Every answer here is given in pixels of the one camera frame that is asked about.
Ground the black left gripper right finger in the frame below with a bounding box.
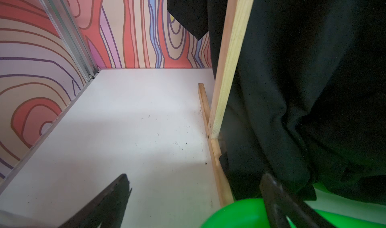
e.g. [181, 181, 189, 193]
[259, 173, 334, 228]

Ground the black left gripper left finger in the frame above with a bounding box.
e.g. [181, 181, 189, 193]
[60, 174, 132, 228]

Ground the green perforated plastic basket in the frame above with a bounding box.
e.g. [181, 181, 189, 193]
[201, 184, 386, 228]

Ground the black t-shirt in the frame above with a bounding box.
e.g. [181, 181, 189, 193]
[166, 0, 386, 206]

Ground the aluminium frame post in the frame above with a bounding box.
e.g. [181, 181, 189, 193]
[39, 0, 99, 82]

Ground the wooden clothes rack frame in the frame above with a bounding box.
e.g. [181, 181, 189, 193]
[198, 0, 254, 207]

